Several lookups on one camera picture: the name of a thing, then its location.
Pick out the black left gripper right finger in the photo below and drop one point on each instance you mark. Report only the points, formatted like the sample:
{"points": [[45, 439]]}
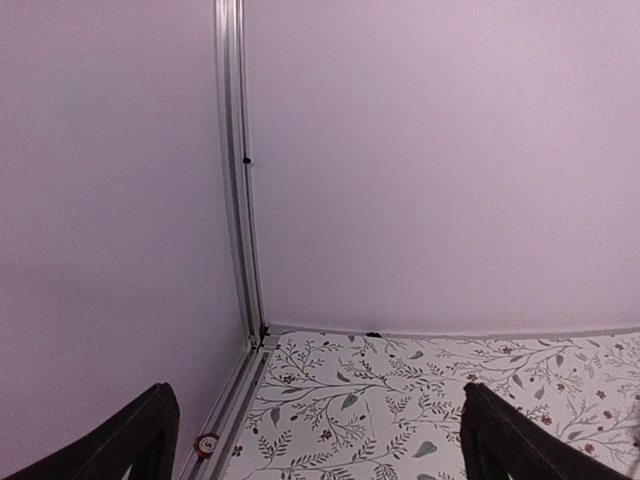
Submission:
{"points": [[499, 442]]}

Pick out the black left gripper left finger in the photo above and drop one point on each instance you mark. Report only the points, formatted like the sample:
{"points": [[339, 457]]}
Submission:
{"points": [[138, 442]]}

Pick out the red round button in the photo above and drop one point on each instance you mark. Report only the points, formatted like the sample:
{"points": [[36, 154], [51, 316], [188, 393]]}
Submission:
{"points": [[205, 445]]}

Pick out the floral patterned table mat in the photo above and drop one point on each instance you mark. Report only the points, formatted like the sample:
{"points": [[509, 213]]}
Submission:
{"points": [[348, 406]]}

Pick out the aluminium frame post back left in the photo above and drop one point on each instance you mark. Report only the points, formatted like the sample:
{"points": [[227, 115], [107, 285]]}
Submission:
{"points": [[237, 162]]}

